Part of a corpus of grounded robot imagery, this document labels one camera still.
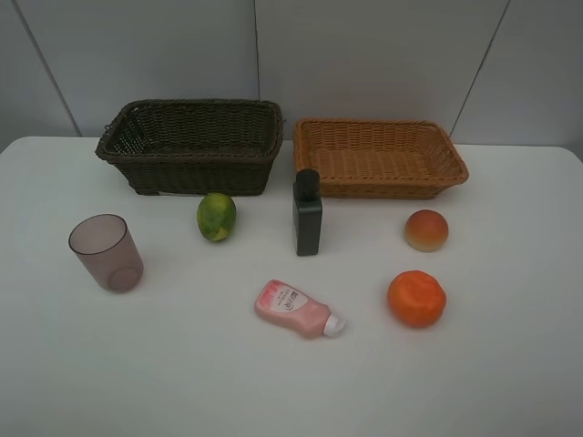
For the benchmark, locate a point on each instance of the black rectangular bottle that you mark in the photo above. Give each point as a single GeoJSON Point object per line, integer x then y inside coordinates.
{"type": "Point", "coordinates": [307, 212]}

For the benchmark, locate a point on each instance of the light brown wicker basket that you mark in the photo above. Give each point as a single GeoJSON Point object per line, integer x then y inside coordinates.
{"type": "Point", "coordinates": [358, 158]}

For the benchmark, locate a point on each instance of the translucent purple plastic cup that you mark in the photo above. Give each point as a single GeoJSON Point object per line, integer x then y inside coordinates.
{"type": "Point", "coordinates": [106, 248]}

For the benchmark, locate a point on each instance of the pink lotion bottle white cap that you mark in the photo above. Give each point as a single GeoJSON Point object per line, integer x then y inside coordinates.
{"type": "Point", "coordinates": [283, 305]}

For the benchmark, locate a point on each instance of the green yellow mango fruit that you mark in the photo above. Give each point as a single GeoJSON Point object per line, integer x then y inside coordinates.
{"type": "Point", "coordinates": [216, 216]}

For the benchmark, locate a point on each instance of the dark brown wicker basket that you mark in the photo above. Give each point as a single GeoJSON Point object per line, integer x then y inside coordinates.
{"type": "Point", "coordinates": [194, 146]}

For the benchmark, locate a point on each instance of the orange tangerine fruit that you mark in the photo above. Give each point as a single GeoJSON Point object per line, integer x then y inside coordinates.
{"type": "Point", "coordinates": [416, 299]}

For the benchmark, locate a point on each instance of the red yellow peach fruit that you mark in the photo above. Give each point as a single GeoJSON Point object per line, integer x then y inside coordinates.
{"type": "Point", "coordinates": [426, 230]}

